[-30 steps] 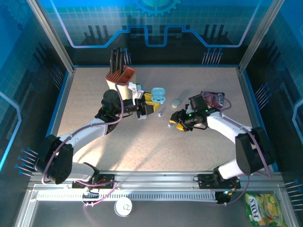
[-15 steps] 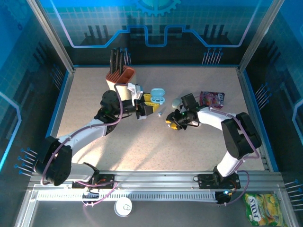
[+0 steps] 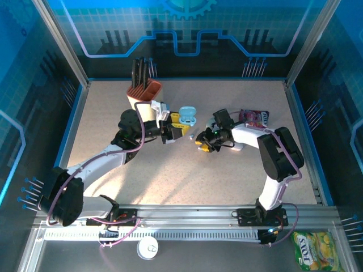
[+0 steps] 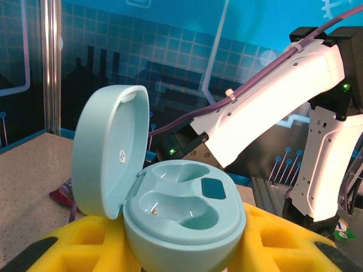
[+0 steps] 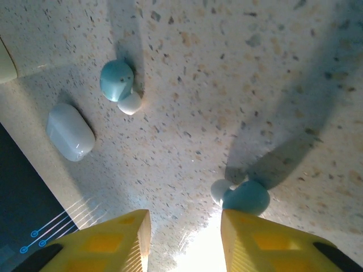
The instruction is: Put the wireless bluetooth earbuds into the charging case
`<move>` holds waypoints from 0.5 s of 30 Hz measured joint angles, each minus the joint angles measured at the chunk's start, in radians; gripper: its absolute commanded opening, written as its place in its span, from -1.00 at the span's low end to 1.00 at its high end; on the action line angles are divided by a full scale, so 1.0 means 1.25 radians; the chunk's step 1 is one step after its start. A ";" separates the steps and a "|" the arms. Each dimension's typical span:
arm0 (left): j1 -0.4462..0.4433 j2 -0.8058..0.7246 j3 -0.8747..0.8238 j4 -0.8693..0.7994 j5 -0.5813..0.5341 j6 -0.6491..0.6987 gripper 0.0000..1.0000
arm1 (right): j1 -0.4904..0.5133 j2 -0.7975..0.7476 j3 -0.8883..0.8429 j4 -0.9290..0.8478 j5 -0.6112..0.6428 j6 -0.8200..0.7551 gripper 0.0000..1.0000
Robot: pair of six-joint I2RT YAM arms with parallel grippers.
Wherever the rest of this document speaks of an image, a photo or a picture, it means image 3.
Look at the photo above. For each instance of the blue oval earbud case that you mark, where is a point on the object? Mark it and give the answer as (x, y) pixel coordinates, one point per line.
(187, 111)

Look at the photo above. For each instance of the white oval earbud case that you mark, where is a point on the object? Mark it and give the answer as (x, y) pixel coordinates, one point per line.
(238, 148)

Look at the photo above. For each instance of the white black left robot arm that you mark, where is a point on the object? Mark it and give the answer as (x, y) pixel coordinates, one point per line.
(96, 161)

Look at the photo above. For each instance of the red candy packet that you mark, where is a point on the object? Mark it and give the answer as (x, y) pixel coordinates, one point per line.
(255, 116)

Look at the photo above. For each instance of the beige knife holder orange rim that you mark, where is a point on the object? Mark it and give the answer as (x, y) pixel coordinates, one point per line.
(147, 90)

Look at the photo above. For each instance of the white round lid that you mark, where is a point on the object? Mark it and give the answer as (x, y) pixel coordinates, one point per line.
(147, 248)

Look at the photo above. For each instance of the yellow green candy bag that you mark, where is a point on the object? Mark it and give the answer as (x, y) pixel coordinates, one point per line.
(317, 250)

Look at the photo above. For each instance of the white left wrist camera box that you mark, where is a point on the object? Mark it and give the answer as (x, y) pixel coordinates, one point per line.
(160, 110)

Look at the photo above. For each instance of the aluminium side rail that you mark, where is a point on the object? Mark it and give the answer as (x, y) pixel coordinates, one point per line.
(295, 113)
(79, 113)

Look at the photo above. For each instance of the aluminium frame rail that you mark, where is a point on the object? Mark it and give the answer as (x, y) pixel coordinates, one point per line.
(187, 215)

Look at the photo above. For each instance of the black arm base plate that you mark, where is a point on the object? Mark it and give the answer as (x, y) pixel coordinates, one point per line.
(246, 216)
(131, 221)

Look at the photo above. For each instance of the aluminium frame post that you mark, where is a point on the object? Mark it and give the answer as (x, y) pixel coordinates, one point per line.
(62, 42)
(312, 42)

